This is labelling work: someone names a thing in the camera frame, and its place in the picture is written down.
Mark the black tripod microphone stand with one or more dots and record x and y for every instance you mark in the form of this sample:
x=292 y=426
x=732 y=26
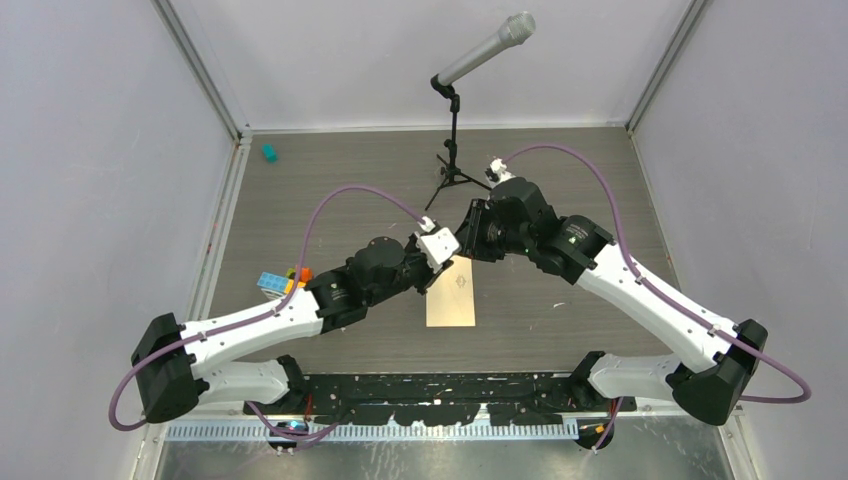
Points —
x=450 y=173

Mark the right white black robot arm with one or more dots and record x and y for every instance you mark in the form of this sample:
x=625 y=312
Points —
x=703 y=374

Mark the colourful toy brick structure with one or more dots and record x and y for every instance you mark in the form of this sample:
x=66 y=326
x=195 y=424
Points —
x=278 y=286

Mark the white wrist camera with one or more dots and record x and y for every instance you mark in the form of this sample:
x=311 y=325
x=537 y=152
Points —
x=497 y=173
x=439 y=246

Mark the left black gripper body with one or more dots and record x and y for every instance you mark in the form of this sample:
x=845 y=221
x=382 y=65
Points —
x=417 y=271

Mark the teal small block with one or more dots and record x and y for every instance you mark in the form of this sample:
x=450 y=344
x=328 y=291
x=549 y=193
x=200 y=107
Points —
x=269 y=153

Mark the silver microphone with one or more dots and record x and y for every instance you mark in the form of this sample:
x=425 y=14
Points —
x=515 y=31

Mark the white slotted cable duct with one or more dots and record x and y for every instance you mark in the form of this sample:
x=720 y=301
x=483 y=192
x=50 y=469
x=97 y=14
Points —
x=254 y=431

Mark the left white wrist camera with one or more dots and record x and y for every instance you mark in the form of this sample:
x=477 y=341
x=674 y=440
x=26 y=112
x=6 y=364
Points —
x=439 y=246

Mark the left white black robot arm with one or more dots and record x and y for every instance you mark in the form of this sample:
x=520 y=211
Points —
x=182 y=366

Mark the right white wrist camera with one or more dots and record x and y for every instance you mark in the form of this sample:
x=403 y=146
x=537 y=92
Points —
x=497 y=173

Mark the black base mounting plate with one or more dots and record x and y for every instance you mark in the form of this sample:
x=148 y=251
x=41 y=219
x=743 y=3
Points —
x=508 y=399

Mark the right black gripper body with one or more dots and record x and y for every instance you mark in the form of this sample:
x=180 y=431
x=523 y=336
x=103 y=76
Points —
x=486 y=238

